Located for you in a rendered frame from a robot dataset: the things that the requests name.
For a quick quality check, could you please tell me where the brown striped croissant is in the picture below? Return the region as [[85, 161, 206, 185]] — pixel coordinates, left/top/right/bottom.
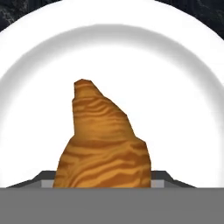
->
[[52, 78, 152, 189]]

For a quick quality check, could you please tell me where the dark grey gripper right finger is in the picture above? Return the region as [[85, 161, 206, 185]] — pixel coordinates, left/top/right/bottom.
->
[[150, 170, 197, 189]]

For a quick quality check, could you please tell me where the white round plate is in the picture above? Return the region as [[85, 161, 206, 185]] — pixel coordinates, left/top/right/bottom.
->
[[0, 0, 224, 189]]

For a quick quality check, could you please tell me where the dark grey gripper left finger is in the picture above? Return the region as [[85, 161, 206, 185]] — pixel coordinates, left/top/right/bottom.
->
[[6, 170, 58, 189]]

